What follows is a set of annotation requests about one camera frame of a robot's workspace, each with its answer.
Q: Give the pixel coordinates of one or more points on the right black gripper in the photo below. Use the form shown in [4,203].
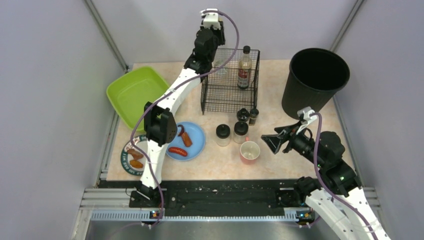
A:
[287,140]

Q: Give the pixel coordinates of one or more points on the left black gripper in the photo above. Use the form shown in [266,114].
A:
[218,34]

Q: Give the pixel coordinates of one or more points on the clear bottle gold pump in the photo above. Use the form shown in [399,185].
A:
[221,56]

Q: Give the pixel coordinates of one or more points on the brown sauce bottle black cap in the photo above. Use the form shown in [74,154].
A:
[244,68]

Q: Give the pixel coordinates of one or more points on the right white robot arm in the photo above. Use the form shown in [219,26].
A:
[337,194]

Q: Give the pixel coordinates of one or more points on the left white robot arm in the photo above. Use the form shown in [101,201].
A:
[158,117]

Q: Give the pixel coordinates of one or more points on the pink mug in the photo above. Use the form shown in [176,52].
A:
[249,152]

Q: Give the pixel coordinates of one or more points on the small dark spice bottle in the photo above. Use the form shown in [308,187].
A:
[253,115]

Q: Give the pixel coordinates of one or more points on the clear jar black lid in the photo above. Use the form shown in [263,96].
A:
[240,132]
[223,132]

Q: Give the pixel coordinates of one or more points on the black pepper grinder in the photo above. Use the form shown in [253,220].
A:
[243,115]

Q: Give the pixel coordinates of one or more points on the black trash bin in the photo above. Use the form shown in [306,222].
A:
[315,76]

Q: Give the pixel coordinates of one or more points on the blue plate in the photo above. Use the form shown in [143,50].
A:
[197,137]

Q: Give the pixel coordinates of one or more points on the dark red chili pepper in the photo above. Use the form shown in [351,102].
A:
[181,130]

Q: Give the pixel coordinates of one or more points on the orange sausage piece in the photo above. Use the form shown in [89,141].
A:
[186,139]

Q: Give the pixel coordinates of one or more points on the green plastic tub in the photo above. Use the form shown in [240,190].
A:
[129,93]

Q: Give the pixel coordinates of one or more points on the red sausage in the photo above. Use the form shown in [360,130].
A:
[178,151]

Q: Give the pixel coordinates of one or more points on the white green rimmed plate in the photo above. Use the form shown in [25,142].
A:
[141,143]

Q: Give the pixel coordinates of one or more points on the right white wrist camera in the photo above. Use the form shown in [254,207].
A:
[306,117]

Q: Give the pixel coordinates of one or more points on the black wire basket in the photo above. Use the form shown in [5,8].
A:
[220,91]

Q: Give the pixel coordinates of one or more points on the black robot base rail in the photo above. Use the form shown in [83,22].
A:
[221,198]

